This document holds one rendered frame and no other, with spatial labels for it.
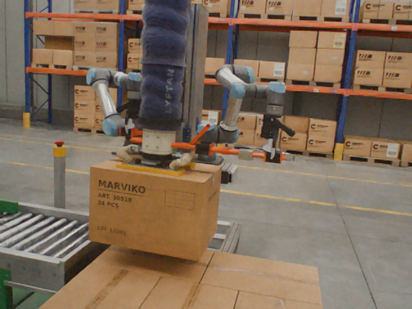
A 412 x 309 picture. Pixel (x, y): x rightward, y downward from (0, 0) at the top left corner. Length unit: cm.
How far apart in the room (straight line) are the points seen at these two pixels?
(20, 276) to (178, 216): 91
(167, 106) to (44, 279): 109
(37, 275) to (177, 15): 148
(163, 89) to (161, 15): 34
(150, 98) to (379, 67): 765
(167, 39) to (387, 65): 767
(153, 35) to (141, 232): 96
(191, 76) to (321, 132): 667
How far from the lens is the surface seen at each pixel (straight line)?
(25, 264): 221
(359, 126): 1044
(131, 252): 227
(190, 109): 259
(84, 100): 1041
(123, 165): 194
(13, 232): 266
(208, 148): 187
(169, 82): 189
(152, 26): 191
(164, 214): 187
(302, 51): 900
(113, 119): 249
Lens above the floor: 153
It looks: 11 degrees down
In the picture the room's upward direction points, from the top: 4 degrees clockwise
